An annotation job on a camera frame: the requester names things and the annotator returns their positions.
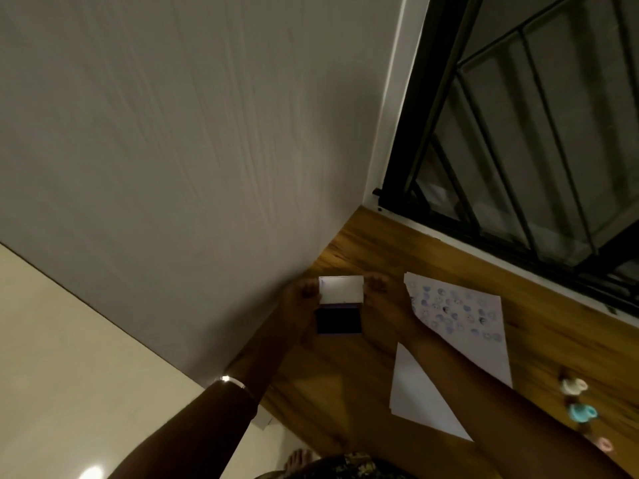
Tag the teal round stamp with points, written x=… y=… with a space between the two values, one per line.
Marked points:
x=581 y=413

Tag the person's left forearm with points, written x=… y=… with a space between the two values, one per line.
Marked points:
x=209 y=409

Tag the white stamped paper sheet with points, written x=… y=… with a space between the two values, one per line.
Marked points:
x=449 y=354

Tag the person's foot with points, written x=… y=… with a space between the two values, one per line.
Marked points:
x=298 y=461

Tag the patterned dark clothing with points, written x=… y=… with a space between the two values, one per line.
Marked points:
x=344 y=467

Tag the person's right forearm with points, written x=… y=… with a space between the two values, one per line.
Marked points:
x=499 y=419

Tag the pink round stamp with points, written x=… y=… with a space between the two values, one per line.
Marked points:
x=604 y=443

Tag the white round stamp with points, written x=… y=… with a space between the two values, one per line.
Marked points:
x=571 y=386

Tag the blue ink pad box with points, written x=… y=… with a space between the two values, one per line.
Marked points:
x=339 y=304

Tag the person's right hand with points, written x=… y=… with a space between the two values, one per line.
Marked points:
x=387 y=304

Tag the person's left fingers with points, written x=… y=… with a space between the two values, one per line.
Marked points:
x=308 y=290

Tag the person's right fingers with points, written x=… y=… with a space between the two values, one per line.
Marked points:
x=373 y=284

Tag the black window frame with bars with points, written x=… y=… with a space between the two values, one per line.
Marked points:
x=519 y=144

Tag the person's left hand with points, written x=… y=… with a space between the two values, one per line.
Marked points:
x=298 y=309

